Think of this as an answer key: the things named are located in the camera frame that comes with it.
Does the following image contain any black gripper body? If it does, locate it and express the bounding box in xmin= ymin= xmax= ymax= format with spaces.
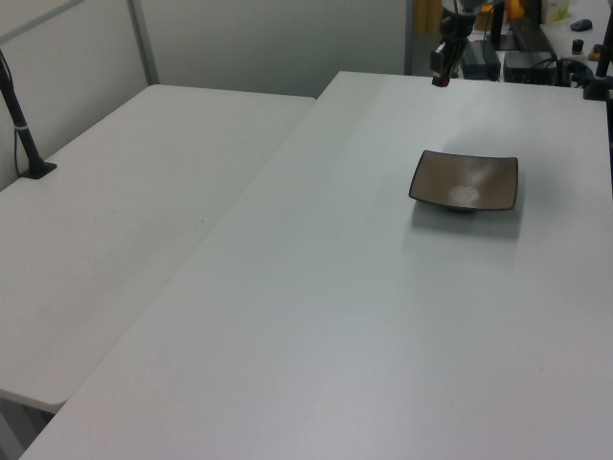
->
xmin=439 ymin=8 xmax=476 ymax=49

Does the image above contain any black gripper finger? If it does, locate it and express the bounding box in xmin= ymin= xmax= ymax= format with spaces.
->
xmin=446 ymin=38 xmax=469 ymax=81
xmin=430 ymin=40 xmax=448 ymax=78

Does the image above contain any square brown ceramic plate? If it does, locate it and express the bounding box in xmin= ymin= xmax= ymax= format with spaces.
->
xmin=407 ymin=149 xmax=520 ymax=214

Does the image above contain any black power supply box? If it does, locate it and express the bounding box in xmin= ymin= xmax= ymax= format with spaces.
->
xmin=460 ymin=39 xmax=502 ymax=81

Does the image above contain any black monitor stand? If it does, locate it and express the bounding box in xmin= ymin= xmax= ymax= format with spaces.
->
xmin=487 ymin=0 xmax=517 ymax=52

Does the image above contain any black electronics box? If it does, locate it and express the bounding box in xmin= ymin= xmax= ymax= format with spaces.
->
xmin=502 ymin=49 xmax=559 ymax=85

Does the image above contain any green white box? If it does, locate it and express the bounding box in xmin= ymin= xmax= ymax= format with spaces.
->
xmin=542 ymin=0 xmax=575 ymax=23

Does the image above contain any black clamp stand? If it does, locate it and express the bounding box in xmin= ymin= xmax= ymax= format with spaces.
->
xmin=580 ymin=0 xmax=613 ymax=102

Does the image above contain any grey metal partition post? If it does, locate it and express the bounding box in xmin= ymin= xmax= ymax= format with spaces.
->
xmin=126 ymin=0 xmax=160 ymax=88
xmin=403 ymin=0 xmax=417 ymax=77

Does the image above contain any black cable bundle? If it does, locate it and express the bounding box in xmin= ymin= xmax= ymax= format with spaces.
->
xmin=555 ymin=56 xmax=596 ymax=90

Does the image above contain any black camera pole with base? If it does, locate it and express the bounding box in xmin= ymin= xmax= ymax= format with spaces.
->
xmin=0 ymin=47 xmax=58 ymax=181

